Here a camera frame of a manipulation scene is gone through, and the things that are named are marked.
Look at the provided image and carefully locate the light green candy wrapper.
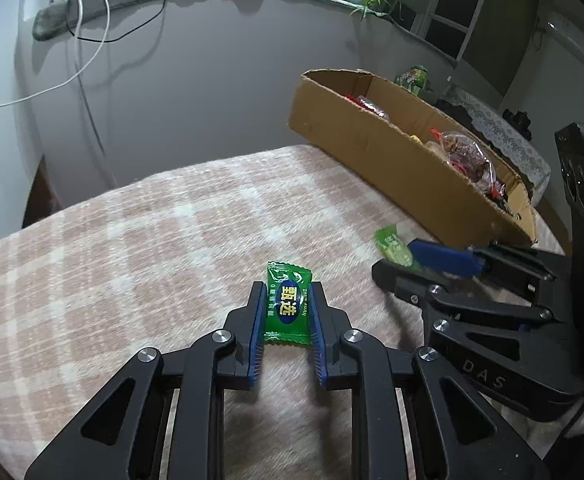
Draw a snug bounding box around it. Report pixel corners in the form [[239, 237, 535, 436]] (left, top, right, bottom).
[[373, 224, 421, 270]]

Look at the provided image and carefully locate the red clear snack packet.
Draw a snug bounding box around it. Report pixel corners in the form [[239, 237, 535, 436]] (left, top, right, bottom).
[[345, 94, 391, 122]]

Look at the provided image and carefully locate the right white gloved hand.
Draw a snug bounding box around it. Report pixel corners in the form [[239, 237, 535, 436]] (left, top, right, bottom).
[[492, 399, 584, 437]]

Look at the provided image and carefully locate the dark candy red-end packet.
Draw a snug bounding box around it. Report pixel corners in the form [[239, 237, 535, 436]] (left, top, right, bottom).
[[484, 181, 520, 218]]

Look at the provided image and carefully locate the large bread package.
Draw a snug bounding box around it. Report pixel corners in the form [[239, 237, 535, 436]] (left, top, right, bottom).
[[429, 128, 497, 193]]

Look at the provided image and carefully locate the white lace cloth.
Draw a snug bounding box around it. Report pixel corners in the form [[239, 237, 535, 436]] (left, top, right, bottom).
[[435, 86, 551, 206]]

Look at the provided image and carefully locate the plaid pink tablecloth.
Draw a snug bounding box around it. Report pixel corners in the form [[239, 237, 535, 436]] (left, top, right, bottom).
[[0, 143, 573, 480]]

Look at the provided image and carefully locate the cardboard box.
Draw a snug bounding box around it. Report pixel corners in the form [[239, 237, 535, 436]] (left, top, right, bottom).
[[289, 70, 537, 248]]

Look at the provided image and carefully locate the white cable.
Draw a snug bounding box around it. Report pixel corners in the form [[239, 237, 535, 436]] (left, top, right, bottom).
[[0, 0, 111, 109]]

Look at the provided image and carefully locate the black cable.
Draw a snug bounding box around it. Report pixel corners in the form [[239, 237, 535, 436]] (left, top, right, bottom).
[[53, 0, 191, 44]]

